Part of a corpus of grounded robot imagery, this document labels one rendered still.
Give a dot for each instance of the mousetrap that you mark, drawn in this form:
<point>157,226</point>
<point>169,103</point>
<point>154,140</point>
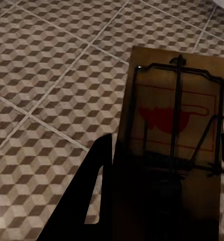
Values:
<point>166,169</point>

